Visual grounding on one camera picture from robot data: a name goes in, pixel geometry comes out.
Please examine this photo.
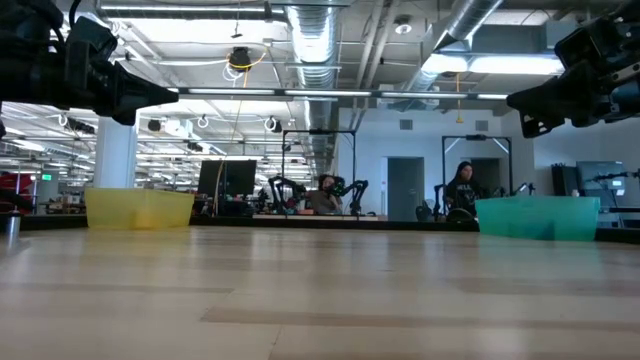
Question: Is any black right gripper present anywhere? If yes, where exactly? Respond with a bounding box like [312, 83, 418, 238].
[505, 49, 640, 140]

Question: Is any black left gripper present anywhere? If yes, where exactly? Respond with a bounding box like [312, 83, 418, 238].
[0, 47, 180, 127]

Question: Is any white pillar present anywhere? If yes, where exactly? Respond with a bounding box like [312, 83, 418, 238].
[93, 117, 141, 189]

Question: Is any grey door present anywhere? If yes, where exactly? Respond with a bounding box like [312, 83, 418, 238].
[387, 156, 426, 222]
[469, 157, 502, 199]

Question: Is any grey background monitor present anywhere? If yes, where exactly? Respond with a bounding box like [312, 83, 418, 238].
[575, 160, 627, 197]

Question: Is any yellow plastic bin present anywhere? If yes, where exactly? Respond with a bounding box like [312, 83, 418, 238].
[83, 187, 196, 231]

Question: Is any teal plastic bin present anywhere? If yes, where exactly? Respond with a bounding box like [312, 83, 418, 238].
[474, 195, 602, 243]

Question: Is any person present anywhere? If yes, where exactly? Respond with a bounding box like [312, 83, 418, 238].
[305, 173, 347, 216]
[444, 160, 484, 218]

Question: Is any black monitor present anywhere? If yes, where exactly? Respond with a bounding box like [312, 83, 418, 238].
[197, 159, 258, 198]

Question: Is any metal bottle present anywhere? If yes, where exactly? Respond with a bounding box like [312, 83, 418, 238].
[4, 209, 23, 237]

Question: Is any overhead light bar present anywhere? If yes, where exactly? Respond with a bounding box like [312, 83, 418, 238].
[169, 86, 511, 103]

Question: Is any black background rig frame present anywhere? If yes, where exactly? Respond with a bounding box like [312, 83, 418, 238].
[281, 128, 358, 216]
[441, 133, 514, 199]

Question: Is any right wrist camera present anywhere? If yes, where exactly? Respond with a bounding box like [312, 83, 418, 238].
[553, 18, 610, 72]

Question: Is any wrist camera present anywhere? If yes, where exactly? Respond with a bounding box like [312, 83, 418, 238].
[63, 16, 119, 67]
[553, 18, 610, 72]

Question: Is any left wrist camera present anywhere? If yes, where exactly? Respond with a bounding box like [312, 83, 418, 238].
[63, 16, 119, 67]

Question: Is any black ceiling cable reel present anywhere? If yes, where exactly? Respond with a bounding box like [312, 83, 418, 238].
[228, 46, 254, 72]

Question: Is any silver ventilation duct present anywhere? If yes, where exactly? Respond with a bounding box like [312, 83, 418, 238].
[283, 0, 342, 174]
[399, 0, 504, 109]

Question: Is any black table frame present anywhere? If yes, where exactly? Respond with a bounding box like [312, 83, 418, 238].
[0, 213, 640, 245]

